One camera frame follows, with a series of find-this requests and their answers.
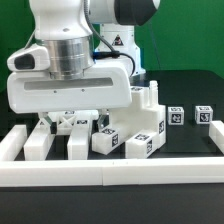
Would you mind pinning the white chair backrest frame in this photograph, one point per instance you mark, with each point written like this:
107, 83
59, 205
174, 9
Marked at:
70, 129

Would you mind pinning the white chair seat part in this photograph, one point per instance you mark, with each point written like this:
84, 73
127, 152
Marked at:
144, 113

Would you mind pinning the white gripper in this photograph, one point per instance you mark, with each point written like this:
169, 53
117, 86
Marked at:
30, 88

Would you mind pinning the white U-shaped obstacle fence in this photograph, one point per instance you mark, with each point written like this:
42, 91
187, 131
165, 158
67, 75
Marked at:
14, 173

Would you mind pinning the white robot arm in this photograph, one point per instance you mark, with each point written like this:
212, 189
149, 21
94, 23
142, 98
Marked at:
58, 70

